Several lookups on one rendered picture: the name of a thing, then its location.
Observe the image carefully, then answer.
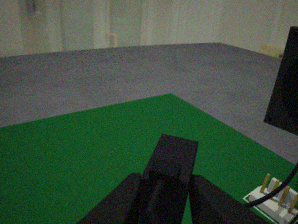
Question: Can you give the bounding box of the green circuit board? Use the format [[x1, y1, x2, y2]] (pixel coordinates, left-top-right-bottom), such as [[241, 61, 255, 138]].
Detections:
[[0, 93, 298, 224]]

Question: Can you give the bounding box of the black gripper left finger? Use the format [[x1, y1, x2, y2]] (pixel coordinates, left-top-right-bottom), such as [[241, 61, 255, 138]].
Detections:
[[76, 172, 141, 224]]

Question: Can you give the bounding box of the black cable with plug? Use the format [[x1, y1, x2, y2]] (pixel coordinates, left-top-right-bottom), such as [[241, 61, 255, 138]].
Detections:
[[140, 133, 298, 224]]

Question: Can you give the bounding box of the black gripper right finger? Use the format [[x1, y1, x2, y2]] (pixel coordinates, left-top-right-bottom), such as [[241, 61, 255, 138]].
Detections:
[[189, 175, 270, 224]]

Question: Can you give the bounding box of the dark grey block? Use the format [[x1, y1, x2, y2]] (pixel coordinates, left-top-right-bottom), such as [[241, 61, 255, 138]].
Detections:
[[263, 26, 298, 136]]

